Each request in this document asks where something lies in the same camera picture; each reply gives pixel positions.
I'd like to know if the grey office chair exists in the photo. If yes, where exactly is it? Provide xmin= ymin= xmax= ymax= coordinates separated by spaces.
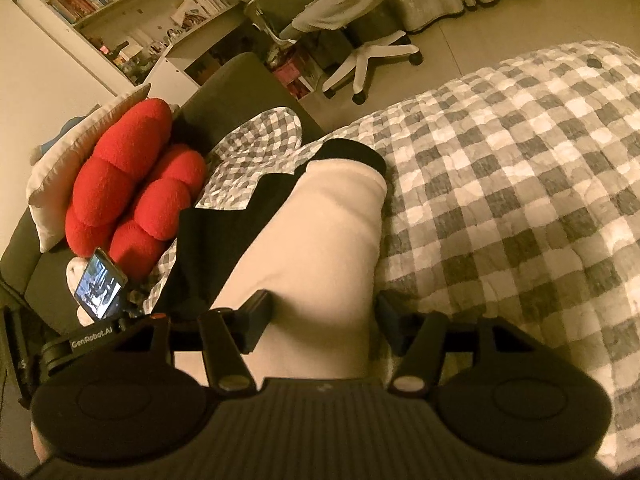
xmin=244 ymin=0 xmax=423 ymax=105

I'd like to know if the white bookshelf with books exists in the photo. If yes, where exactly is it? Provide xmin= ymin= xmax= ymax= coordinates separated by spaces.
xmin=16 ymin=0 xmax=234 ymax=92

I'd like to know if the smartphone playing video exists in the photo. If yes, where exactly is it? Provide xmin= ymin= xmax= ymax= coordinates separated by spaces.
xmin=74 ymin=248 xmax=128 ymax=321

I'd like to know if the dark grey sofa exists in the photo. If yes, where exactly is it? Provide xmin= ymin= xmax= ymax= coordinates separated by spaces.
xmin=1 ymin=52 xmax=326 ymax=334

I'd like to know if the grey checkered quilt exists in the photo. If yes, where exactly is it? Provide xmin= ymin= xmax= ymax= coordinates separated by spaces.
xmin=143 ymin=41 xmax=639 ymax=471

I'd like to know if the white desk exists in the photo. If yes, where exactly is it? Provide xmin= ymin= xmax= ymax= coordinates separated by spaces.
xmin=145 ymin=4 xmax=245 ymax=105

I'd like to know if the red puffy cushion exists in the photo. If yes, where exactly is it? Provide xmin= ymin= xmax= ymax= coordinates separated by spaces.
xmin=70 ymin=98 xmax=172 ymax=228
xmin=64 ymin=143 xmax=208 ymax=283

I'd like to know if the white plush toy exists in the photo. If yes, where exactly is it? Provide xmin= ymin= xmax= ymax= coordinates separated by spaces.
xmin=66 ymin=257 xmax=94 ymax=326

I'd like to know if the dark blue phone stand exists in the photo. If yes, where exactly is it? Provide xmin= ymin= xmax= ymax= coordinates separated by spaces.
xmin=119 ymin=288 xmax=145 ymax=318

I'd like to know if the white striped pillow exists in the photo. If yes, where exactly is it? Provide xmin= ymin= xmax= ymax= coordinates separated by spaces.
xmin=26 ymin=84 xmax=151 ymax=254

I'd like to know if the black and white raglan shirt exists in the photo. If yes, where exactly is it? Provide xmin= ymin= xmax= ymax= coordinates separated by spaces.
xmin=154 ymin=139 xmax=387 ymax=382

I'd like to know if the lower red puffy cushion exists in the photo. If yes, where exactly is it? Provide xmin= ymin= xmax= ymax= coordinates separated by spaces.
xmin=64 ymin=143 xmax=208 ymax=283

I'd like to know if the blue plush toy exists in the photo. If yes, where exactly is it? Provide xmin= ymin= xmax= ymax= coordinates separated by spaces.
xmin=29 ymin=116 xmax=85 ymax=166

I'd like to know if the upper red puffy cushion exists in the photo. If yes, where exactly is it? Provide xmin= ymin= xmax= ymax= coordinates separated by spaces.
xmin=70 ymin=98 xmax=172 ymax=228

